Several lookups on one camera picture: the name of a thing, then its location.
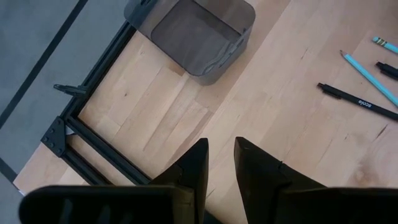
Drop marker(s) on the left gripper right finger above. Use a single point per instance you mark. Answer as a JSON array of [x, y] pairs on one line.
[[256, 174]]

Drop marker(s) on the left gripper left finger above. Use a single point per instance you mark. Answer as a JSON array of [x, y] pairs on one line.
[[191, 174]]

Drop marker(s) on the black click pen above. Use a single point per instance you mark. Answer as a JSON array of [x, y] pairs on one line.
[[388, 69], [357, 102]]

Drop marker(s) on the light blue pencil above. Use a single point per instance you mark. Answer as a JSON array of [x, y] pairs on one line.
[[387, 44], [367, 76]]

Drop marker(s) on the grey translucent plastic bin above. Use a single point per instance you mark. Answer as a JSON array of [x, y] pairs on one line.
[[199, 40]]

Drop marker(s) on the black aluminium table frame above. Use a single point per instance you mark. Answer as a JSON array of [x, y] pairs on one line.
[[102, 145]]

